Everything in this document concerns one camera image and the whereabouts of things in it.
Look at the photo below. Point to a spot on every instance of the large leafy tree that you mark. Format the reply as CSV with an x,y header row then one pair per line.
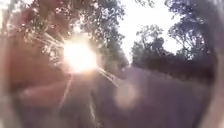
x,y
96,23

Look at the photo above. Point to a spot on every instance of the grey asphalt path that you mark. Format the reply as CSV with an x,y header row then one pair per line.
x,y
156,100

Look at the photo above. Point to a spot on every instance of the row of trees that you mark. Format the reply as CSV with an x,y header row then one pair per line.
x,y
173,56

